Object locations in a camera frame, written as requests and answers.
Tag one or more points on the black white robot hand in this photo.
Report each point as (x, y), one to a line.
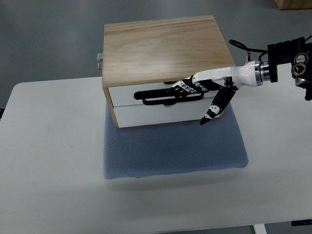
(225, 80)

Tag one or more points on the white drawer black handle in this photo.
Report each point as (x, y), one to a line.
(156, 94)

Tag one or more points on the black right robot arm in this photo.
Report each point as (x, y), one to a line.
(297, 52)

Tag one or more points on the wooden drawer cabinet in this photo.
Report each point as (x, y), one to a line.
(157, 51)

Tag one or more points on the white lower drawer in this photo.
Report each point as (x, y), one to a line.
(138, 114)

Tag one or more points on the cardboard box corner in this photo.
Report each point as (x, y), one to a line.
(293, 4)

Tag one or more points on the blue grey mesh cushion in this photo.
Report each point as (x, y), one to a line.
(172, 148)

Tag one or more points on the metal clamp behind cabinet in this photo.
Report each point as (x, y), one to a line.
(99, 62)

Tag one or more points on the white table leg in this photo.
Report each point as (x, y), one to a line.
(259, 229)

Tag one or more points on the black bracket under table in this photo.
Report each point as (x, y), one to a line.
(301, 222)

